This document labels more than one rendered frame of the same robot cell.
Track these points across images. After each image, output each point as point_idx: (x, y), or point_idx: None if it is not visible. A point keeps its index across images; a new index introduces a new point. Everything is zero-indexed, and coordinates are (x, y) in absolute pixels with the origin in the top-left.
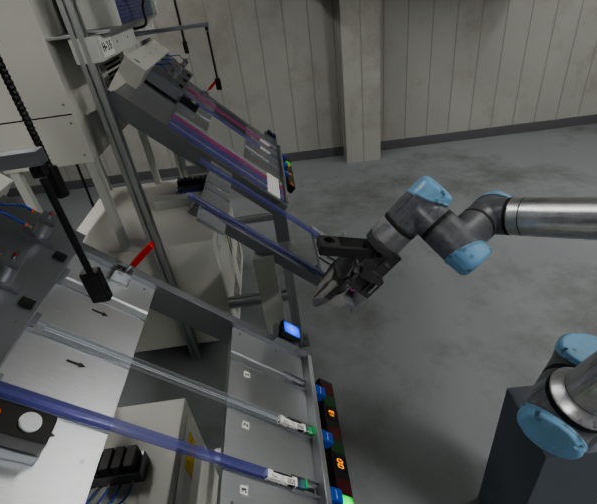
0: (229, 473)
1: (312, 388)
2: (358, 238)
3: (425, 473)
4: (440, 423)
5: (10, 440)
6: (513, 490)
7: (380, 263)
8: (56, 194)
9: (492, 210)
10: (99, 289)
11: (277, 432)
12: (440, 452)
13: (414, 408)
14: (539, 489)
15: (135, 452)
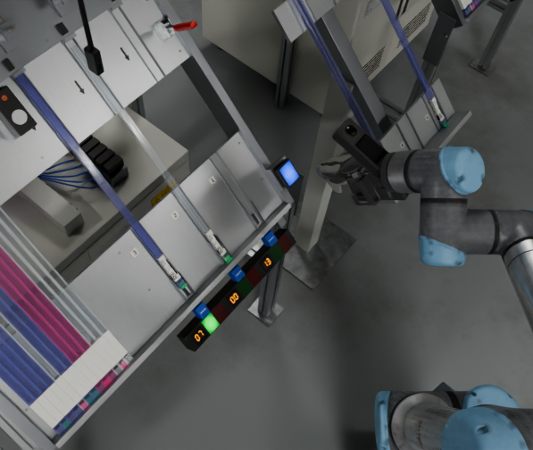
0: (133, 235)
1: (262, 232)
2: (384, 149)
3: (363, 380)
4: (425, 362)
5: (4, 120)
6: None
7: (385, 187)
8: None
9: (510, 233)
10: (93, 65)
11: (197, 238)
12: (395, 380)
13: (418, 330)
14: None
15: (117, 163)
